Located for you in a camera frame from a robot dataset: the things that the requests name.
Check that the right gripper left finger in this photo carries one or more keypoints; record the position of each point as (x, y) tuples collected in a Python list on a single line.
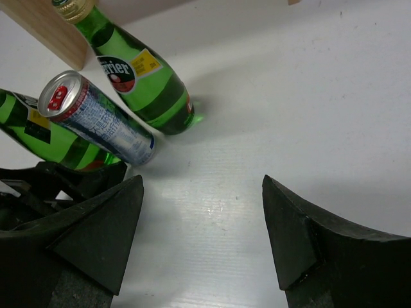
[(76, 257)]

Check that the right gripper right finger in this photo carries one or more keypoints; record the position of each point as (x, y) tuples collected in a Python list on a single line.
[(323, 260)]

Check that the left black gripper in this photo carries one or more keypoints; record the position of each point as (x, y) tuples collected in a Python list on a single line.
[(40, 191)]

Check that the green glass bottle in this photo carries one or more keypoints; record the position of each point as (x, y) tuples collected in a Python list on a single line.
[(21, 120), (145, 82)]

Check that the wooden three-tier shelf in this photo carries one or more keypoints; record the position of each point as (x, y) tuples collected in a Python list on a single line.
[(181, 31)]

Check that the rear silver red-tab can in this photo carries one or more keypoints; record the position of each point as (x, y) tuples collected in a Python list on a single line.
[(73, 102)]

